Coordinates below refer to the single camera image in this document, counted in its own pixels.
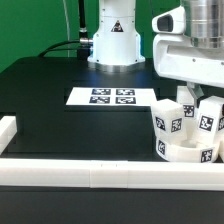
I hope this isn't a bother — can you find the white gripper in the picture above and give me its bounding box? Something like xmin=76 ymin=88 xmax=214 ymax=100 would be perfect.
xmin=153 ymin=34 xmax=224 ymax=107

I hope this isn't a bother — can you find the white round stool seat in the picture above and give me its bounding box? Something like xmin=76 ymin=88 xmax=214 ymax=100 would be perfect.
xmin=156 ymin=138 xmax=219 ymax=163

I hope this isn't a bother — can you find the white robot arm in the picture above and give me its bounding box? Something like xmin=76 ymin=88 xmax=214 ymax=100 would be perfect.
xmin=88 ymin=0 xmax=224 ymax=98

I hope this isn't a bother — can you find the white marker sheet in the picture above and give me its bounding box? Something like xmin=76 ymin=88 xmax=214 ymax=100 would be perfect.
xmin=66 ymin=87 xmax=156 ymax=107

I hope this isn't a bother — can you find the white thin cable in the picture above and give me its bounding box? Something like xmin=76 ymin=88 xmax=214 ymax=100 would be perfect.
xmin=63 ymin=0 xmax=72 ymax=58

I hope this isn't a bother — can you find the black cable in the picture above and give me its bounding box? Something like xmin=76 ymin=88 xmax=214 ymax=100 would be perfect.
xmin=38 ymin=37 xmax=94 ymax=58

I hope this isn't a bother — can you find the white front barrier wall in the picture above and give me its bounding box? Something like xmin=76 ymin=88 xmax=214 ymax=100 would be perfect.
xmin=0 ymin=158 xmax=224 ymax=191

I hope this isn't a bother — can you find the white left barrier wall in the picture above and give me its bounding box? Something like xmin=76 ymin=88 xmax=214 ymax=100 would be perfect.
xmin=0 ymin=116 xmax=17 ymax=155

